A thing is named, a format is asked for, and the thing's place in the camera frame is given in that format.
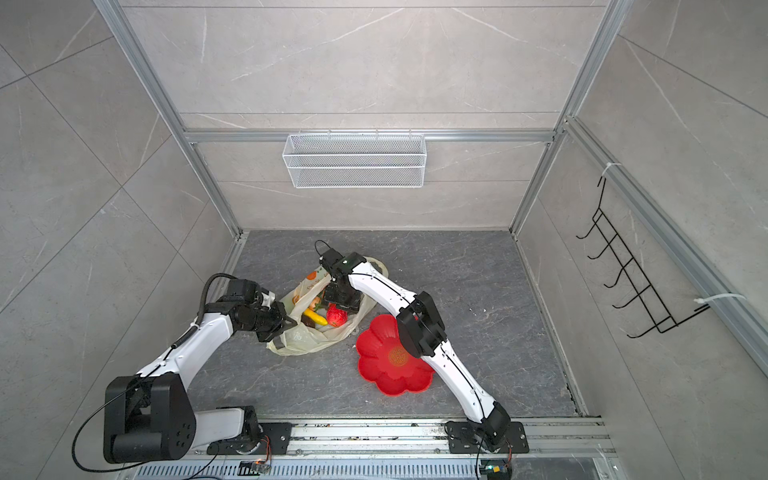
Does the red fake strawberry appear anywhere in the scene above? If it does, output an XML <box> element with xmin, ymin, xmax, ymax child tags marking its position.
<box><xmin>326</xmin><ymin>304</ymin><xmax>348</xmax><ymax>328</ymax></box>

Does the yellow plastic bag fruit print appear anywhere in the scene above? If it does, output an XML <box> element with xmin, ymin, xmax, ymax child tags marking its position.
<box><xmin>267</xmin><ymin>267</ymin><xmax>377</xmax><ymax>357</ymax></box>

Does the red flower shaped plate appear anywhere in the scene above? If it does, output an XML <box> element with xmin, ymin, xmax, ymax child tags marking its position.
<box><xmin>355</xmin><ymin>314</ymin><xmax>434</xmax><ymax>397</ymax></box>

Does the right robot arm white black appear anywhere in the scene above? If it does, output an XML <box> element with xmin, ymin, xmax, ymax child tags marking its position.
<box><xmin>319</xmin><ymin>248</ymin><xmax>511</xmax><ymax>451</ymax></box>

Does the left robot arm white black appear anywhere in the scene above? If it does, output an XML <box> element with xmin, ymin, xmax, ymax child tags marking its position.
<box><xmin>98</xmin><ymin>292</ymin><xmax>297</xmax><ymax>472</ymax></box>

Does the yellow fake banana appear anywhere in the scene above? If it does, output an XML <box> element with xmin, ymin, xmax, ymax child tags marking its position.
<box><xmin>302</xmin><ymin>309</ymin><xmax>328</xmax><ymax>326</ymax></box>

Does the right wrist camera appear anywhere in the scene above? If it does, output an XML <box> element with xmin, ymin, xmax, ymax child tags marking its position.
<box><xmin>319</xmin><ymin>248</ymin><xmax>344</xmax><ymax>276</ymax></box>

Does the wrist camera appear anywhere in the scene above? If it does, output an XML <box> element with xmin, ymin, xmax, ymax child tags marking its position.
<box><xmin>319</xmin><ymin>248</ymin><xmax>344</xmax><ymax>276</ymax></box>
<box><xmin>222</xmin><ymin>279</ymin><xmax>276</xmax><ymax>308</ymax></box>

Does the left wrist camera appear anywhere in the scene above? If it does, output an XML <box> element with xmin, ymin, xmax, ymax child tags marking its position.
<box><xmin>222</xmin><ymin>279</ymin><xmax>276</xmax><ymax>308</ymax></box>

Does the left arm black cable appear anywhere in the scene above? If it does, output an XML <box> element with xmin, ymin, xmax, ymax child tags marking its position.
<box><xmin>194</xmin><ymin>272</ymin><xmax>238</xmax><ymax>337</ymax></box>

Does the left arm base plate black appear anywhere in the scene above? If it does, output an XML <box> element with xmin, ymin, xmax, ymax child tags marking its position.
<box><xmin>206</xmin><ymin>422</ymin><xmax>292</xmax><ymax>455</ymax></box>

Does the white wire mesh basket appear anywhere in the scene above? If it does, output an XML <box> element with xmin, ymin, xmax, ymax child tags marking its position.
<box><xmin>282</xmin><ymin>133</ymin><xmax>428</xmax><ymax>189</ymax></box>

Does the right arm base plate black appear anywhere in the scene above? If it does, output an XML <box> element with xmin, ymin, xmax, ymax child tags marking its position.
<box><xmin>443</xmin><ymin>421</ymin><xmax>530</xmax><ymax>454</ymax></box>

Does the aluminium mounting rail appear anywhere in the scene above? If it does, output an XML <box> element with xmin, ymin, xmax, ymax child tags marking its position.
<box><xmin>113</xmin><ymin>417</ymin><xmax>619</xmax><ymax>480</ymax></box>

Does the black wire hook rack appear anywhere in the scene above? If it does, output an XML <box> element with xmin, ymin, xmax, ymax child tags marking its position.
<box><xmin>576</xmin><ymin>177</ymin><xmax>711</xmax><ymax>339</ymax></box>

